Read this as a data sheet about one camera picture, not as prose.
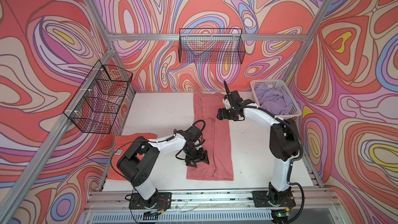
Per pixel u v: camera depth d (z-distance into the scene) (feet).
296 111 3.22
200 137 2.50
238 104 2.34
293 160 1.74
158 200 2.38
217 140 3.07
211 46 3.15
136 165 1.48
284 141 1.68
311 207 2.53
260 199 2.41
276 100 3.50
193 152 2.43
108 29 2.81
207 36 2.85
